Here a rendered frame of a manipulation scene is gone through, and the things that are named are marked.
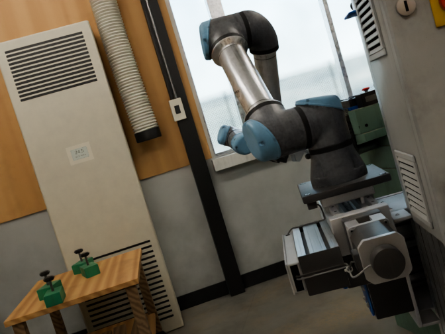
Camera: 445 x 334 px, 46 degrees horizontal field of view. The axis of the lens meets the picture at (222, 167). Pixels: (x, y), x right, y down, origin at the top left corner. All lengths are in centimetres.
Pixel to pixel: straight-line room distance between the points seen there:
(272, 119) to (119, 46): 189
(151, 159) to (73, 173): 52
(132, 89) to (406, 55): 235
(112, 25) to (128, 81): 33
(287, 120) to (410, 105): 53
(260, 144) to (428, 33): 59
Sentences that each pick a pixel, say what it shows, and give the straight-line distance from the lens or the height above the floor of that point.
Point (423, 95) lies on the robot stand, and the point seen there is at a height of 100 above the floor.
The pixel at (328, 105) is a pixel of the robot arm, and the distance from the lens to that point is 136.
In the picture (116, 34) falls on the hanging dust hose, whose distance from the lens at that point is 312.
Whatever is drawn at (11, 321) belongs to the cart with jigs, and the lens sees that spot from 239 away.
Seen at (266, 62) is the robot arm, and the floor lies 120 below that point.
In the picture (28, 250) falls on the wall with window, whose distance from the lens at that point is 336.
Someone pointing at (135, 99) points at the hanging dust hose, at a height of 132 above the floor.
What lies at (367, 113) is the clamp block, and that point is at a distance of 196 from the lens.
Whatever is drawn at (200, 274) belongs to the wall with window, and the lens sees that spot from 335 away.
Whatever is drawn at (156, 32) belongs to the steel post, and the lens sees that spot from 321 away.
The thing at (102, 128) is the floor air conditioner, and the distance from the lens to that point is 295.
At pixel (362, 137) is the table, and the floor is 86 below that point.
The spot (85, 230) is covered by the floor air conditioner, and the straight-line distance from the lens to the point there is 299.
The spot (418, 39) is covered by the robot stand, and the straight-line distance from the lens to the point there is 86.
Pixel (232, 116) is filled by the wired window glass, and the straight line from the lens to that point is 337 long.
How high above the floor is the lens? 105
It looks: 5 degrees down
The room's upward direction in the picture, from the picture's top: 17 degrees counter-clockwise
